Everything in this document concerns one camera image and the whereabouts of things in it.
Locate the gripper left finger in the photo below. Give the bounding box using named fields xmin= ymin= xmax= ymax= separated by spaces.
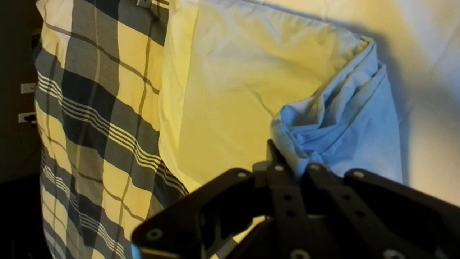
xmin=131 ymin=139 xmax=317 ymax=259

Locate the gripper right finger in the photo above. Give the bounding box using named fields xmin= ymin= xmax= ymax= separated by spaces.
xmin=301 ymin=162 xmax=460 ymax=259

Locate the white cloth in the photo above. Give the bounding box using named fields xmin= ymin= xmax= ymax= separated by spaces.
xmin=177 ymin=0 xmax=404 ymax=192

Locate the white bed sheet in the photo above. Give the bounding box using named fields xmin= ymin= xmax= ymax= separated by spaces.
xmin=158 ymin=0 xmax=460 ymax=208

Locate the plaid yellow and grey blanket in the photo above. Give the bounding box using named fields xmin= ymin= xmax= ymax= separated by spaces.
xmin=32 ymin=0 xmax=191 ymax=259

